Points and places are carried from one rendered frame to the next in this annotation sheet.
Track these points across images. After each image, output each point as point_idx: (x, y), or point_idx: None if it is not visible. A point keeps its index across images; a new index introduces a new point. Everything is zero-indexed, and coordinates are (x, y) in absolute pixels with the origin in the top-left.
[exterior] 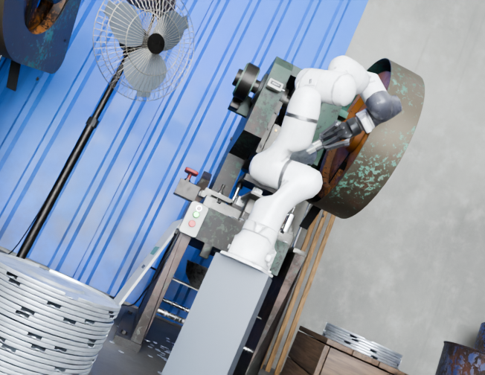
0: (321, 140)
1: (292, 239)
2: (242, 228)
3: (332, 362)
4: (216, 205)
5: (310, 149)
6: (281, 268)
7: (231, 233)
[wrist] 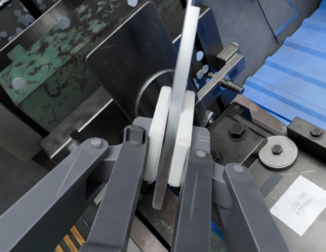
0: (184, 171)
1: (47, 152)
2: (102, 22)
3: None
4: (182, 22)
5: (163, 95)
6: (12, 106)
7: (104, 7)
